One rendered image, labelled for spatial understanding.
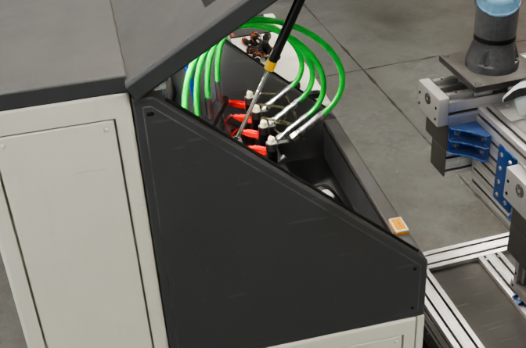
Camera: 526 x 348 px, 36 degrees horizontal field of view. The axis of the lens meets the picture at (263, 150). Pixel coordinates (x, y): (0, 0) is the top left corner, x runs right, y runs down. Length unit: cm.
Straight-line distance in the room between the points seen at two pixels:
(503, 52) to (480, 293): 90
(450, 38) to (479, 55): 274
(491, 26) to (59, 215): 133
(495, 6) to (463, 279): 103
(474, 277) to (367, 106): 163
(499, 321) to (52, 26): 177
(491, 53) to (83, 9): 118
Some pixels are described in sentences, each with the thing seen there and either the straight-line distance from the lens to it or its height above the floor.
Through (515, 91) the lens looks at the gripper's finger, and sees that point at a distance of 144.
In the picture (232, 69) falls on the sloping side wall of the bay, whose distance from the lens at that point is 217.
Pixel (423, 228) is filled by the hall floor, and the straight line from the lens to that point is 347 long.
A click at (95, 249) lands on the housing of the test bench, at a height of 114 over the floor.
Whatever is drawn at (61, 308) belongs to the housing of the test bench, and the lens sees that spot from 168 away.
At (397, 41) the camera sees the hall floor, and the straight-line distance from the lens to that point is 507.
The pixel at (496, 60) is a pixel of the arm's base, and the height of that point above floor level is 108.
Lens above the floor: 211
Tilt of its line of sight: 32 degrees down
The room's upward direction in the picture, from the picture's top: 3 degrees counter-clockwise
